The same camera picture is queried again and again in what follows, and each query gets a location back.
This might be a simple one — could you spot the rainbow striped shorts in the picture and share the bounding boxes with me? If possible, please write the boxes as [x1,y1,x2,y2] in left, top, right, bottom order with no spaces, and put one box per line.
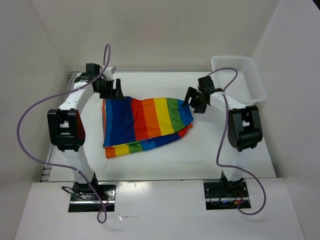
[102,96,194,159]

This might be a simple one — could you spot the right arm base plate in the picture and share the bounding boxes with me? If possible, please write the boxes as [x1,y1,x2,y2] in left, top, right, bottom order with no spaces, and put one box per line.
[203,180,251,211]

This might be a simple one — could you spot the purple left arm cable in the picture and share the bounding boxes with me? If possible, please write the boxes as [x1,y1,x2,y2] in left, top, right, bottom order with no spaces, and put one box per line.
[16,43,112,224]

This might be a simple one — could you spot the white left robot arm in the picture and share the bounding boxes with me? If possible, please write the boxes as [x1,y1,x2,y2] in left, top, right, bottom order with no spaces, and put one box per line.
[47,63,124,200]

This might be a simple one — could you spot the white plastic basket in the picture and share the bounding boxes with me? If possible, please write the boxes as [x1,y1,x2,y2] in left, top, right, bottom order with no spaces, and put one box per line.
[211,55,267,105]

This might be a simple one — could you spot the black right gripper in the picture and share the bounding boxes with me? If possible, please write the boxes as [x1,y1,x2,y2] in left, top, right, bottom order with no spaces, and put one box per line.
[181,86,208,114]

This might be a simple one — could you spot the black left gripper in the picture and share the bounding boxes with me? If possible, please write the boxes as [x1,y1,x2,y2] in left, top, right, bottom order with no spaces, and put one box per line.
[95,78,125,101]

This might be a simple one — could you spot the aluminium table edge rail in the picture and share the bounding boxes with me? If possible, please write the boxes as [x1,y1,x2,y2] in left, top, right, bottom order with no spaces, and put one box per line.
[39,70,80,183]

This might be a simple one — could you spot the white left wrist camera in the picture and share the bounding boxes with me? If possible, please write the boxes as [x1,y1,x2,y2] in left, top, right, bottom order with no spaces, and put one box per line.
[102,66,117,80]

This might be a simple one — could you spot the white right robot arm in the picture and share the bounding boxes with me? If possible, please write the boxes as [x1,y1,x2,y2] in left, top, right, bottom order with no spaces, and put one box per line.
[182,76,263,197]

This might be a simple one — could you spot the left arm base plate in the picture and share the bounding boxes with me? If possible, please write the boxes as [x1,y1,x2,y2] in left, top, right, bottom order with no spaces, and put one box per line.
[62,182,116,213]

